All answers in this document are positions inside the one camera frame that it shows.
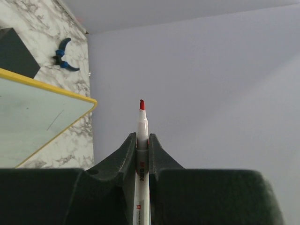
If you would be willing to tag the yellow framed whiteboard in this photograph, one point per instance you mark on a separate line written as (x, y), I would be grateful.
(34, 113)

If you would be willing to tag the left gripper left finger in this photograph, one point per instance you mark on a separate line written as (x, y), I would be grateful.
(101, 195)

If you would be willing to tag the red and white marker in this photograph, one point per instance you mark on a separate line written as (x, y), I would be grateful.
(142, 192)

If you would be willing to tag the black square block right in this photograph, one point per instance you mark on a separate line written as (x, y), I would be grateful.
(15, 56)

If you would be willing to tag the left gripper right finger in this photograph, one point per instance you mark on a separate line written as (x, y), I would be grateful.
(180, 196)

